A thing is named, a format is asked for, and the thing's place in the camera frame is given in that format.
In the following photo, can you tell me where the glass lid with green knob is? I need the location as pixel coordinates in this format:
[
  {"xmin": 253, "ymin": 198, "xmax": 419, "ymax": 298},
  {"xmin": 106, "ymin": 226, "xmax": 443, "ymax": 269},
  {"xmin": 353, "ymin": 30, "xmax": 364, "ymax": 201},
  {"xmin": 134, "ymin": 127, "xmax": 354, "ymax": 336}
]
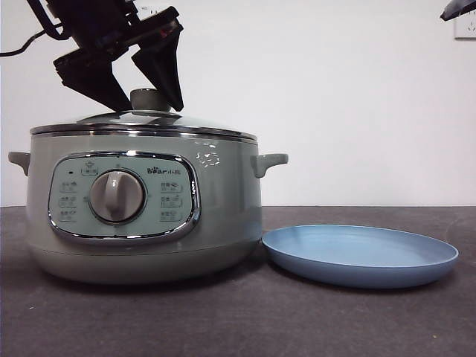
[{"xmin": 29, "ymin": 88, "xmax": 259, "ymax": 141}]

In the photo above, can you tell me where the pale green electric steamer pot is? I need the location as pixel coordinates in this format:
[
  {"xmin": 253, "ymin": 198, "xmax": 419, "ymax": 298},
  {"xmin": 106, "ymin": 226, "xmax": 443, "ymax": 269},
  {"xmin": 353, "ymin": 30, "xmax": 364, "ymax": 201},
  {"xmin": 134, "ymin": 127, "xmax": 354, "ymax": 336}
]
[{"xmin": 7, "ymin": 130, "xmax": 290, "ymax": 286}]

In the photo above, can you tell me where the blue round plate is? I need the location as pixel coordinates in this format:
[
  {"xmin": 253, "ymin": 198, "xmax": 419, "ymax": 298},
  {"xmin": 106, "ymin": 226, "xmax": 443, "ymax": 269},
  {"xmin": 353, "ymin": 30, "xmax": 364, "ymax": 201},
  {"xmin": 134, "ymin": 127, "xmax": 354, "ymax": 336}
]
[{"xmin": 261, "ymin": 224, "xmax": 460, "ymax": 289}]

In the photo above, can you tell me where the white wall socket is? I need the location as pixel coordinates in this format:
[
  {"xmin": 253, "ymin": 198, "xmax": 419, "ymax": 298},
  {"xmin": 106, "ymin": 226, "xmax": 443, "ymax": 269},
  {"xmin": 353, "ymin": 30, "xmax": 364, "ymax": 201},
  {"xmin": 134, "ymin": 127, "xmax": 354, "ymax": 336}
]
[
  {"xmin": 454, "ymin": 16, "xmax": 476, "ymax": 40},
  {"xmin": 140, "ymin": 4, "xmax": 165, "ymax": 18}
]

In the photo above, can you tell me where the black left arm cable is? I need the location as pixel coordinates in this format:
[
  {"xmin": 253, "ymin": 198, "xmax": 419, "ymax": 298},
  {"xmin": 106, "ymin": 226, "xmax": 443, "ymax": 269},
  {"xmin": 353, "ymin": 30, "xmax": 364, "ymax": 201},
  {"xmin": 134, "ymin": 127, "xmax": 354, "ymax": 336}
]
[{"xmin": 0, "ymin": 29, "xmax": 53, "ymax": 58}]

